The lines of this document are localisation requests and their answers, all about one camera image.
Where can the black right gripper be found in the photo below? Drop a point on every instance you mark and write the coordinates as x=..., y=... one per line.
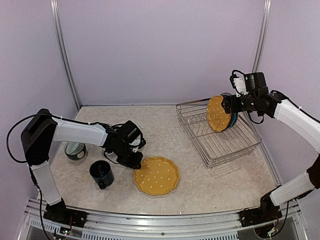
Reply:
x=234, y=108

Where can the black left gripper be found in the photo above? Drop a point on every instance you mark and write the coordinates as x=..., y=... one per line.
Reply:
x=136, y=163

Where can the blue polka dot plate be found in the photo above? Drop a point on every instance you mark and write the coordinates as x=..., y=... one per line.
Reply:
x=234, y=117

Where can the yellow polka dot plate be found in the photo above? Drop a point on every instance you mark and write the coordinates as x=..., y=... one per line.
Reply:
x=217, y=118
x=157, y=176

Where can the metal wire dish rack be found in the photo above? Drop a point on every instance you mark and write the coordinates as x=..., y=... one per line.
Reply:
x=216, y=148

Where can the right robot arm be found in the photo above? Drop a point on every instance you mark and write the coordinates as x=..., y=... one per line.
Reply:
x=281, y=108

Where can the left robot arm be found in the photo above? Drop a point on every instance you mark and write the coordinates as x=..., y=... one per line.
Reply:
x=124, y=140

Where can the dark blue ceramic mug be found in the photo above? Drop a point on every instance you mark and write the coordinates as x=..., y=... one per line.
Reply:
x=102, y=174

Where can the dark bowl pale blue inside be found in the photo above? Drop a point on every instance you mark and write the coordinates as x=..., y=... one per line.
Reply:
x=74, y=150

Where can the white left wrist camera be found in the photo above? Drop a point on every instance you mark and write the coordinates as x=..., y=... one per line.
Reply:
x=137, y=145

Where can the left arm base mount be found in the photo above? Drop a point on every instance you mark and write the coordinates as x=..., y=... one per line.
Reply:
x=61, y=214

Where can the front aluminium rail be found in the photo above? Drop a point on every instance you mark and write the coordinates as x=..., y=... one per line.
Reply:
x=104, y=225

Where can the right aluminium frame post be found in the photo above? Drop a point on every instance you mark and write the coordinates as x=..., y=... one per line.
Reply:
x=262, y=35

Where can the aluminium frame post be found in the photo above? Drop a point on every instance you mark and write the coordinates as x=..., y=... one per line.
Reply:
x=262, y=35
x=54, y=5

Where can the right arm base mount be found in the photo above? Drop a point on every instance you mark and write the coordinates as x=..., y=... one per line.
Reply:
x=266, y=212

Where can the left aluminium frame post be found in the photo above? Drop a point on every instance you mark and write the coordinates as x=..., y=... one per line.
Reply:
x=54, y=5

